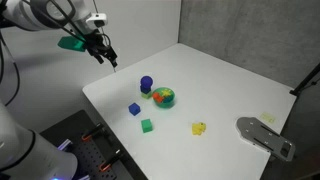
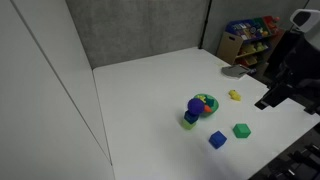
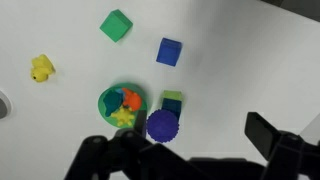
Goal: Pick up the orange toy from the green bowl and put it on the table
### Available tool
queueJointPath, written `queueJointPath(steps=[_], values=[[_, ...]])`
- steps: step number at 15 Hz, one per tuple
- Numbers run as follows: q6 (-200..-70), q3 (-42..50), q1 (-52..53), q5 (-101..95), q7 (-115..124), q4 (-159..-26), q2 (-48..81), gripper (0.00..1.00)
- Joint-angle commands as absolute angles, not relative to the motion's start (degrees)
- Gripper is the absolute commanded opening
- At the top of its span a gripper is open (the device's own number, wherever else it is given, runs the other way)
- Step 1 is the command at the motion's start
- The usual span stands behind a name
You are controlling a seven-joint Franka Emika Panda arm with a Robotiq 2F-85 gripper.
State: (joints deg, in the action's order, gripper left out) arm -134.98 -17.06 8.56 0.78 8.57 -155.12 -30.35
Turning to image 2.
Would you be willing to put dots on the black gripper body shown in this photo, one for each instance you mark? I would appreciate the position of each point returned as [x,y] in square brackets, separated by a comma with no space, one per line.
[270,98]

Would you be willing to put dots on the orange toy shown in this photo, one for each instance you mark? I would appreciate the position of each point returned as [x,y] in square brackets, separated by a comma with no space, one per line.
[207,108]

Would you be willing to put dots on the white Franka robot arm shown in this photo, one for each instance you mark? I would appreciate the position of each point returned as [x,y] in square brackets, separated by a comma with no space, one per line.
[300,56]

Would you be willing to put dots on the yellow duck toy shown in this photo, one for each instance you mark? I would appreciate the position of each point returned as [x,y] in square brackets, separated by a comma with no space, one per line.
[234,95]

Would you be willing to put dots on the teal blue toy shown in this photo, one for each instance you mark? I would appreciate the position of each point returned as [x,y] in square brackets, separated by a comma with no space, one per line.
[210,101]

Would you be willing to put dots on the wooden toy shelf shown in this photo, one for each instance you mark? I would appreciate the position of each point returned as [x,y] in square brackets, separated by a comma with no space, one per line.
[228,46]

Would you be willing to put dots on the yellow spiky toy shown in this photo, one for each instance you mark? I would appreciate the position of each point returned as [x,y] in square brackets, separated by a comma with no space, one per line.
[200,98]

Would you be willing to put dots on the green cube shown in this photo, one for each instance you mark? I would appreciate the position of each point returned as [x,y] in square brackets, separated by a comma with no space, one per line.
[241,130]

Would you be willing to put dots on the grey flat object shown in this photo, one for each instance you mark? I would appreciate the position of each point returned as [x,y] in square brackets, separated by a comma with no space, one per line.
[235,71]

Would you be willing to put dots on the blue cube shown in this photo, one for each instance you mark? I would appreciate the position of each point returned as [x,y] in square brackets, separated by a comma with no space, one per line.
[217,139]

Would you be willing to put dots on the green storage bin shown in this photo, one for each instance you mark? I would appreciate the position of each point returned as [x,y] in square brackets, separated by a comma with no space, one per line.
[259,25]

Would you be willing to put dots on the purple ball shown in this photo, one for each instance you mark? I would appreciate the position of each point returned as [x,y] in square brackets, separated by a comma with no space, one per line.
[195,106]

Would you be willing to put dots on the blue storage bin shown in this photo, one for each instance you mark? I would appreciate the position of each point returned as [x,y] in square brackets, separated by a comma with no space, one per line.
[240,28]

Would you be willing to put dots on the red storage bin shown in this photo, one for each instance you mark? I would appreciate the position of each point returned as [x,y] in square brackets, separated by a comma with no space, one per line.
[270,21]

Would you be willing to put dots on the small blue block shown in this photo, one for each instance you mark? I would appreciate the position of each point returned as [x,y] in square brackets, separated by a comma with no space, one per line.
[190,117]

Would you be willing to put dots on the lime green block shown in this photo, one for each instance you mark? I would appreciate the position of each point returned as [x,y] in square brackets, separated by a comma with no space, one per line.
[188,125]

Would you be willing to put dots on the black clamp bracket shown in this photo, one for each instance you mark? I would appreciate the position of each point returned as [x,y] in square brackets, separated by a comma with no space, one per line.
[313,108]

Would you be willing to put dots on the black metal base frame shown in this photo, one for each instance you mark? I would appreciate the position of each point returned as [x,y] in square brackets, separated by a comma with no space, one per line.
[293,160]

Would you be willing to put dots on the black vertical wall strip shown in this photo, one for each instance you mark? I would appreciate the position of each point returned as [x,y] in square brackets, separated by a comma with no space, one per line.
[204,23]

